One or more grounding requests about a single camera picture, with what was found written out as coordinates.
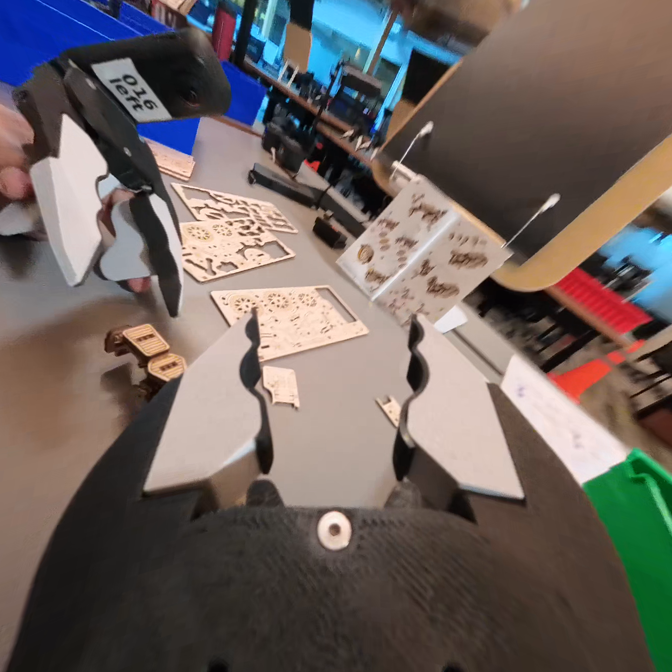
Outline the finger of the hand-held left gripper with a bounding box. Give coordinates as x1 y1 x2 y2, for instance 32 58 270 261
128 193 186 319

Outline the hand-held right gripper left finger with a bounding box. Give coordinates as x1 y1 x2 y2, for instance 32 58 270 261
143 309 275 505

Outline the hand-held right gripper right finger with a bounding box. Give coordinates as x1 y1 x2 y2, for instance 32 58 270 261
393 314 526 506

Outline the partly built wooden model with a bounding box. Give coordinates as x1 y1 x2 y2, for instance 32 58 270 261
104 324 188 401

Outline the grey desk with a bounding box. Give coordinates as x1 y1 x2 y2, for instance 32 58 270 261
0 113 583 510

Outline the person's left hand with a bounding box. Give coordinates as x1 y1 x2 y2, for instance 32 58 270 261
0 104 36 203

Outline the wooden puzzle sheet with gears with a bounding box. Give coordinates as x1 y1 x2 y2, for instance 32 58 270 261
180 217 296 284

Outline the small wooden puzzle sheet fragment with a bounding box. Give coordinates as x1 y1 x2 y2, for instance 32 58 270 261
261 365 301 410

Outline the mostly emptied wooden puzzle sheet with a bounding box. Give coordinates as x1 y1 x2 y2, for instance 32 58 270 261
172 181 299 235

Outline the stack of wooden puzzle sheets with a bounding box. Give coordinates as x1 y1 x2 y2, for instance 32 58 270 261
141 138 196 182

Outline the large blue bin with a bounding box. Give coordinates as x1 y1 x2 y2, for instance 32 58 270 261
0 0 201 154

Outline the white paper sheet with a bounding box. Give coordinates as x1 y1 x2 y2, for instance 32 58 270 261
500 356 629 485

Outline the wooden puzzle sheet with rectangular cutout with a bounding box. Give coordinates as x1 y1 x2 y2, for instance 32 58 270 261
210 285 370 363

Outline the long black bar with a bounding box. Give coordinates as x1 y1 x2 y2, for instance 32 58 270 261
248 162 365 234

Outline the black device with white stick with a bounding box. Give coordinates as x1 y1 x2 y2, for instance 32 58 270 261
261 117 306 171

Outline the background workbench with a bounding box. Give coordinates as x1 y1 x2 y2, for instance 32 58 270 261
243 55 384 166

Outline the small black box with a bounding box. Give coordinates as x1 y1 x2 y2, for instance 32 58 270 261
313 216 348 250

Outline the folded instruction booklet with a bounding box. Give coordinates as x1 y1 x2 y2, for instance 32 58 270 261
336 175 513 327

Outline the red crate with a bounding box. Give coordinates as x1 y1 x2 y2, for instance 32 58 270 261
551 267 653 337

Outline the green bin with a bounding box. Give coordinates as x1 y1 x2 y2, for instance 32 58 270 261
583 448 672 672

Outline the dark board with wooden edge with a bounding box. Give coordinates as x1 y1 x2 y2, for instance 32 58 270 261
371 0 672 293

